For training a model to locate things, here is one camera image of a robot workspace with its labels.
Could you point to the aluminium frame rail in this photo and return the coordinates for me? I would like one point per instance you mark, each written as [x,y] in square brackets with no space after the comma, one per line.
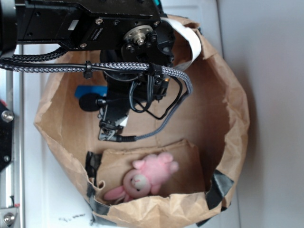
[11,178]

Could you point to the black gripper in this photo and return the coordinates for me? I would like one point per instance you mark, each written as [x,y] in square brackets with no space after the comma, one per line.
[129,90]

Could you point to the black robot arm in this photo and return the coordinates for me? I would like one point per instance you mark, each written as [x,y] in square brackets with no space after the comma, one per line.
[128,40]

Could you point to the blue rectangular block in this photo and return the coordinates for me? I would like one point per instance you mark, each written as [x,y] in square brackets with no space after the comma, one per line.
[83,89]

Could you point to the black mounting bracket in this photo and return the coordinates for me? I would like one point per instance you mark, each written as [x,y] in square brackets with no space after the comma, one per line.
[6,135]

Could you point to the brown paper bag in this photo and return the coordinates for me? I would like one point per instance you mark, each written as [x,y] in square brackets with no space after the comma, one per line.
[207,135]

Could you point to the pink plush bunny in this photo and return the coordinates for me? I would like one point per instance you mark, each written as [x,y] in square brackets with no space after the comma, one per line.
[146,177]

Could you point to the white plastic tray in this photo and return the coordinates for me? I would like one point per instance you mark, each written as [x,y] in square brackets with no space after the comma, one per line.
[50,199]

